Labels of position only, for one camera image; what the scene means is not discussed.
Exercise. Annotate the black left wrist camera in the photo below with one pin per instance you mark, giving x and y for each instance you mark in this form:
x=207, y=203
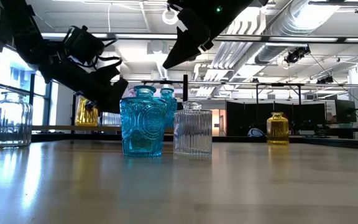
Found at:
x=85, y=45

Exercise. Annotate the black monitor on arm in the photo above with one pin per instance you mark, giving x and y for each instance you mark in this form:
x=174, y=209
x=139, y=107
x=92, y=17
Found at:
x=345, y=110

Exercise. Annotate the white blue rounded object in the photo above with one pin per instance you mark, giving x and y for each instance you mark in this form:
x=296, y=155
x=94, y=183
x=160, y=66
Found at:
x=255, y=132

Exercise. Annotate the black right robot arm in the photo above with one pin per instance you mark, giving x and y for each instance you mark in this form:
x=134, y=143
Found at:
x=244, y=3

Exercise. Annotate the pink swirl glass bud vase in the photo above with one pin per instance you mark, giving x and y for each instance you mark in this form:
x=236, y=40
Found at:
x=131, y=92

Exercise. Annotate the overhead light bar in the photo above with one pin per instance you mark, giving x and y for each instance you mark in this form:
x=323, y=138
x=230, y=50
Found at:
x=340, y=40

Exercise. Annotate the clear finely ribbed glass vase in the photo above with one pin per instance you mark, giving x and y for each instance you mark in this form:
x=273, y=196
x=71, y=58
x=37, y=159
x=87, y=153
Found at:
x=193, y=130

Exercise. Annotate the silver ventilation duct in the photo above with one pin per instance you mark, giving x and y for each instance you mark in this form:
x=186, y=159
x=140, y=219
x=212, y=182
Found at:
x=291, y=28

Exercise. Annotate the blue round embossed glass vase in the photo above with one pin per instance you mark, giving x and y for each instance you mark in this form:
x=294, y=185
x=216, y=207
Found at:
x=143, y=124

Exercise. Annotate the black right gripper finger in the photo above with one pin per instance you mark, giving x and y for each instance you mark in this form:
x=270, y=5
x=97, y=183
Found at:
x=182, y=49

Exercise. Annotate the blue tall glass bottle vase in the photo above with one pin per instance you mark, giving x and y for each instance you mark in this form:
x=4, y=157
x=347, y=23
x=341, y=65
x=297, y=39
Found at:
x=170, y=109

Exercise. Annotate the black overhead camera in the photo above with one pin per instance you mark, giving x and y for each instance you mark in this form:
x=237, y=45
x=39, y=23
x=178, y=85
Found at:
x=297, y=54

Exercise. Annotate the wooden shelf board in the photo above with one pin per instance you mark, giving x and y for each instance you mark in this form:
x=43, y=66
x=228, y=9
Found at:
x=57, y=127

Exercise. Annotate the clear wide panelled glass vase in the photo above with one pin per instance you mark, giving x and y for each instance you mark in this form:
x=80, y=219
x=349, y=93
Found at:
x=8, y=124

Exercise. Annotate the black aluminium table frame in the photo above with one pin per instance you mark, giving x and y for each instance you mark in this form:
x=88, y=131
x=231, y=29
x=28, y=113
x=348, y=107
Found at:
x=244, y=139

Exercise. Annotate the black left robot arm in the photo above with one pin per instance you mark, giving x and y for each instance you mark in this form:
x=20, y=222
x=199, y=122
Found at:
x=26, y=37

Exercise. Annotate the yellow glass bottle vase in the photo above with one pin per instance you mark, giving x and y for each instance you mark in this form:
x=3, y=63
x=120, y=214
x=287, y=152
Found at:
x=277, y=129

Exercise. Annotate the black metal shelf frame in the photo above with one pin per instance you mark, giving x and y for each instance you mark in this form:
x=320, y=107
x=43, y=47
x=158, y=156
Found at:
x=185, y=90

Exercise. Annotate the black partition panels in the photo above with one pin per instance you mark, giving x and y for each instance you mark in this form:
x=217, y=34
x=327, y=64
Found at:
x=244, y=118

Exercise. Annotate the yellow panelled round glass vase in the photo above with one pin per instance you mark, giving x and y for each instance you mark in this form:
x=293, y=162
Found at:
x=82, y=119

